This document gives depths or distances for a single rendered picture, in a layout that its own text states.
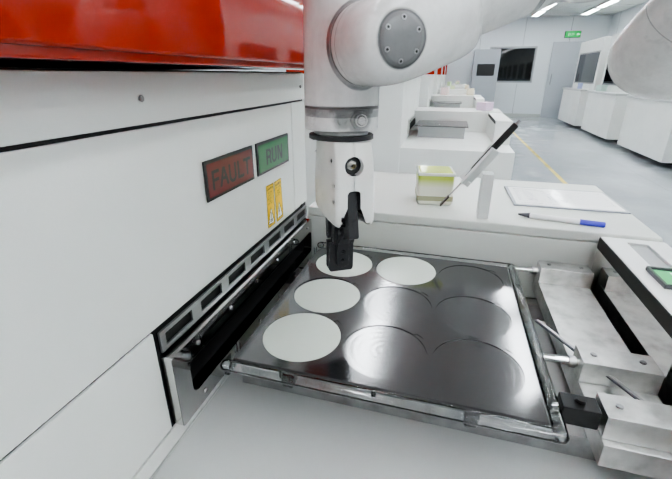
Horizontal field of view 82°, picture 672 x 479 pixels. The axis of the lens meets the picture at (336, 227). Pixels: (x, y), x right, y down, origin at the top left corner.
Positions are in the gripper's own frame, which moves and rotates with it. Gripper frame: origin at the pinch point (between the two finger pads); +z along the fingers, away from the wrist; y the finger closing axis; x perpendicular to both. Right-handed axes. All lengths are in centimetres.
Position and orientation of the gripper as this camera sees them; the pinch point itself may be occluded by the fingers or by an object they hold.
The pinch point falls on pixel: (339, 254)
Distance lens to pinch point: 50.8
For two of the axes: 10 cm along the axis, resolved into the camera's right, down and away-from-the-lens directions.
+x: -9.6, 0.9, -2.8
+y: -2.9, -3.4, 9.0
